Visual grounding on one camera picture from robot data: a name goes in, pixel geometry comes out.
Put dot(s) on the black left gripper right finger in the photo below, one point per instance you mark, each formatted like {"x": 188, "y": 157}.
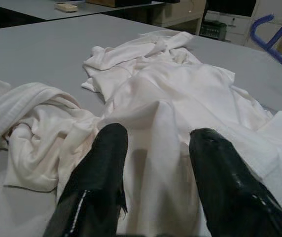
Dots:
{"x": 224, "y": 187}

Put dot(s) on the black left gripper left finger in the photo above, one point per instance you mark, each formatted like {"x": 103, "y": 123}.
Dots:
{"x": 99, "y": 172}

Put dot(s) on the white shirt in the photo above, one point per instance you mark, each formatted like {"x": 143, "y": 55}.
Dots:
{"x": 180, "y": 86}

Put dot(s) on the white ribbed garment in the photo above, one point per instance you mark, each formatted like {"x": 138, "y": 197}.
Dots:
{"x": 32, "y": 103}

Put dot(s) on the dark green crate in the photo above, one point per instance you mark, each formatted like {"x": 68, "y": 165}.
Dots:
{"x": 212, "y": 30}

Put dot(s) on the white drawer unit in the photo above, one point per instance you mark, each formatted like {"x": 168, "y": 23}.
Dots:
{"x": 237, "y": 27}

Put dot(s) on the beige cabinet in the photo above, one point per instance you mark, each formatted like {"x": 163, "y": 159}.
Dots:
{"x": 180, "y": 14}

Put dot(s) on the blue metal frame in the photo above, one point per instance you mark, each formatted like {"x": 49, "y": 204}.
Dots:
{"x": 255, "y": 32}

